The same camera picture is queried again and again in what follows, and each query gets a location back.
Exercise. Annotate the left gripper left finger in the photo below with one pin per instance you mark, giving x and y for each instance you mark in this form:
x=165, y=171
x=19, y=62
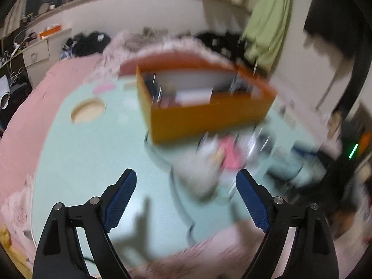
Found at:
x=59, y=253

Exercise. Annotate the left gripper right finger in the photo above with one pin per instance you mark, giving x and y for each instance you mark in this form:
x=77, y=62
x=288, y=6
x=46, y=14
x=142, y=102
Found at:
x=297, y=236

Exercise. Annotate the chibi figure toy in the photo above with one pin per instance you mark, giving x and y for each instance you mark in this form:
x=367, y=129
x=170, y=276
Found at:
x=213, y=150

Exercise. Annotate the white fluffy pompom keychain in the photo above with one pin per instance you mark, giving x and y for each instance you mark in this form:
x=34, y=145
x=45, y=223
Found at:
x=198, y=172

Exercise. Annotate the pink floral bed blanket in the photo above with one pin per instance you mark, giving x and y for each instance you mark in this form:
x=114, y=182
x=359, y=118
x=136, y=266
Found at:
x=227, y=254

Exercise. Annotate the white drawer cabinet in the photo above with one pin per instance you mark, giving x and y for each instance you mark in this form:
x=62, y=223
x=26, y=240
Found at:
x=43, y=54

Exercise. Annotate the orange cardboard storage box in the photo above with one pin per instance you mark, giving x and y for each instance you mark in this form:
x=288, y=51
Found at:
x=185, y=98

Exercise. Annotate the black clothes pile left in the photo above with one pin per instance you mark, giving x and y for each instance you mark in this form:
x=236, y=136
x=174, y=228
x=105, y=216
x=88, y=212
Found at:
x=82, y=45

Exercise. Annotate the black clothes pile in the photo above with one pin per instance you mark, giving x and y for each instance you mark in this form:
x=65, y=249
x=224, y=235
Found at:
x=227, y=44
x=82, y=45

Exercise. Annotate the green hanging garment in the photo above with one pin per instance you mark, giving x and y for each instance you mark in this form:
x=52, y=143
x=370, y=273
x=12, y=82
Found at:
x=265, y=32

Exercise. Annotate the small orange box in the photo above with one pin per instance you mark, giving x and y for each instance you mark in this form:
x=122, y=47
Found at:
x=50, y=30

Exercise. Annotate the black clothes pile right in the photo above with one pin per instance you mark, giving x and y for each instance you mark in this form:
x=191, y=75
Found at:
x=227, y=44

